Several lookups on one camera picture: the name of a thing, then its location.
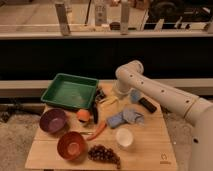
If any purple bowl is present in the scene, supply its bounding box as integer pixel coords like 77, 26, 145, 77
39, 108, 67, 133

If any yellow banana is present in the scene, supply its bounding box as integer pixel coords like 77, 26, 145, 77
100, 96, 118, 106

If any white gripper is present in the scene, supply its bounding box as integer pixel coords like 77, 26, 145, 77
113, 83, 128, 99

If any orange carrot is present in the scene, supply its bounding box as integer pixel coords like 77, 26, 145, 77
86, 121, 106, 141

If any orange-brown bowl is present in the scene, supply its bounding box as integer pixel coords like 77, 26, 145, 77
57, 131, 87, 161

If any orange fruit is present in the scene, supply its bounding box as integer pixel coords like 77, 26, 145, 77
77, 109, 90, 122

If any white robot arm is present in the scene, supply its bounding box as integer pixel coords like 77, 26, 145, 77
114, 60, 213, 171

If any bunch of dark grapes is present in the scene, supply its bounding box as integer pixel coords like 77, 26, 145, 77
88, 145, 121, 169

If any black handled knife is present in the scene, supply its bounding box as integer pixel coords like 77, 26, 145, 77
92, 87, 107, 125

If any grey-blue crumpled cloth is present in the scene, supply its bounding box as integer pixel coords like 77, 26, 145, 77
123, 108, 144, 125

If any green plastic tray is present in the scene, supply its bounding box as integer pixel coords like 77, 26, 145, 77
41, 73, 99, 109

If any blue sponge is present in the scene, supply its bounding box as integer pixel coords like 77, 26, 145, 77
106, 113, 125, 129

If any white cup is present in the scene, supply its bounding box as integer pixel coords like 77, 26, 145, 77
116, 128, 134, 148

